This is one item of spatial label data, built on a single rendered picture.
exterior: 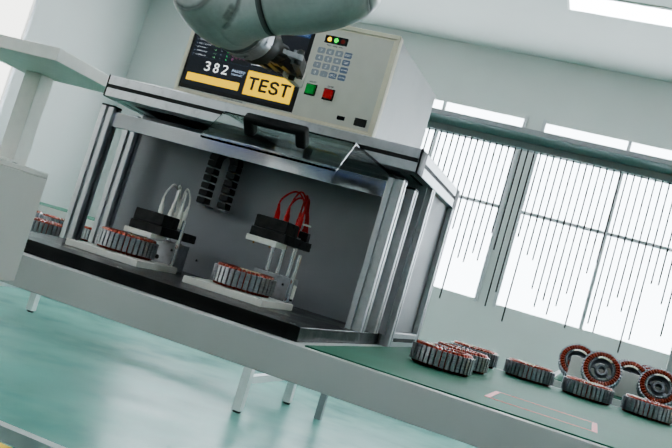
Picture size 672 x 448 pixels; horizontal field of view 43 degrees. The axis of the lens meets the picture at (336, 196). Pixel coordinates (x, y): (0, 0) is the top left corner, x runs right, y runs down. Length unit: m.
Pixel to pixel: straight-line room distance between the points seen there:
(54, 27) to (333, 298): 6.98
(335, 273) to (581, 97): 6.52
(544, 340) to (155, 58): 4.90
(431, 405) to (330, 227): 0.67
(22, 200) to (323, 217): 0.87
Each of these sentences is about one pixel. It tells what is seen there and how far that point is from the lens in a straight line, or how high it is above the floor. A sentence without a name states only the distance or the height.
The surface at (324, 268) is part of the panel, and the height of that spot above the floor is 0.86.
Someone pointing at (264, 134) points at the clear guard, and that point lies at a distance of 1.39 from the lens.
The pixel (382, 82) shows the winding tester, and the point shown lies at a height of 1.23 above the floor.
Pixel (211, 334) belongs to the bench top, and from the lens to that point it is 1.23.
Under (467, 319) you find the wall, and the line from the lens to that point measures 7.86.
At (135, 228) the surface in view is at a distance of 1.63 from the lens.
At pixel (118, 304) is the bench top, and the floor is 0.72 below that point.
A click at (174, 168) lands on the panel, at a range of 1.88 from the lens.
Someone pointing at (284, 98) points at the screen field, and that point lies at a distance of 1.68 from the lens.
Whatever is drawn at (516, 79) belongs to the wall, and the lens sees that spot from 8.18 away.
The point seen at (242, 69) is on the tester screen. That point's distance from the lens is 1.73.
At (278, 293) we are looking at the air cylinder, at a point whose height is 0.79.
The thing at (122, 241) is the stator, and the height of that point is 0.80.
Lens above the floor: 0.86
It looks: 5 degrees up
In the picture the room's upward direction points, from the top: 17 degrees clockwise
